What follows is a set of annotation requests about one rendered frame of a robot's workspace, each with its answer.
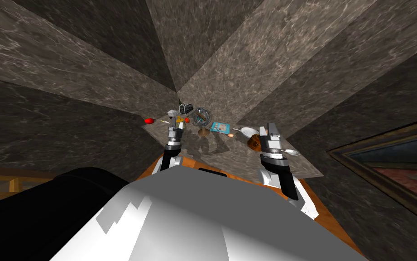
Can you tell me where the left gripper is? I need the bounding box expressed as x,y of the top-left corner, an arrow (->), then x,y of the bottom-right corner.
168,116 -> 185,142

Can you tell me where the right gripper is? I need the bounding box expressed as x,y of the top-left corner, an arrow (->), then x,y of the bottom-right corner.
259,122 -> 285,156

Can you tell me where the grey black toaster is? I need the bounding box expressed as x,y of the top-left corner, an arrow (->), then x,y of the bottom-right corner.
167,103 -> 195,117

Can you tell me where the brown bread loaf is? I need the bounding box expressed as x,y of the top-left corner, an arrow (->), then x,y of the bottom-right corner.
246,134 -> 262,151

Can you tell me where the white pan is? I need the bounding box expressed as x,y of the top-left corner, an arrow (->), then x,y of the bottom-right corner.
232,126 -> 260,139

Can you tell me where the grey globe on brass stand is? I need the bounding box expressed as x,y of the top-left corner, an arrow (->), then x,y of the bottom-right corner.
192,106 -> 212,137

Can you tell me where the teal book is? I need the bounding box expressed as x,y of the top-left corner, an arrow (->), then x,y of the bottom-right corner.
209,122 -> 231,135

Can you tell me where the marble top wooden table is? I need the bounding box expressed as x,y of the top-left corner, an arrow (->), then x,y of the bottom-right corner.
135,108 -> 366,256

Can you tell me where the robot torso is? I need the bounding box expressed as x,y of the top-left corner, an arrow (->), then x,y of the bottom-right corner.
48,166 -> 369,261

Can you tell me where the dark framed picture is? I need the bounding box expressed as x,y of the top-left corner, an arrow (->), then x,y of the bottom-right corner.
327,115 -> 417,231

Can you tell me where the wooden shelf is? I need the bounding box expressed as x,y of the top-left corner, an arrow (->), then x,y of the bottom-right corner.
0,166 -> 58,209

